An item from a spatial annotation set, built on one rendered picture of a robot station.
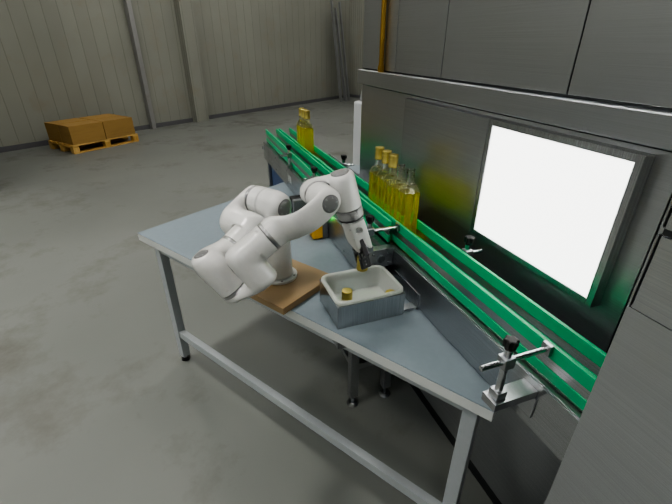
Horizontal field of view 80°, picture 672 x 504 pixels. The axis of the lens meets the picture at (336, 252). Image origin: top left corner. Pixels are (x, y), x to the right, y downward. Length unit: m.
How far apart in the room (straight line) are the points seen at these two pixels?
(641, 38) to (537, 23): 0.26
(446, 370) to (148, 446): 1.35
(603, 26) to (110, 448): 2.13
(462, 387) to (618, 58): 0.78
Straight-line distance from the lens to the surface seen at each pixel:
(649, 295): 0.55
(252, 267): 1.03
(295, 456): 1.84
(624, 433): 0.63
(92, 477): 2.02
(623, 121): 0.97
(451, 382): 1.09
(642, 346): 0.57
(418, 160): 1.52
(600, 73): 1.04
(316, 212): 0.99
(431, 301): 1.22
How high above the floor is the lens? 1.50
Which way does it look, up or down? 28 degrees down
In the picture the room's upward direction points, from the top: straight up
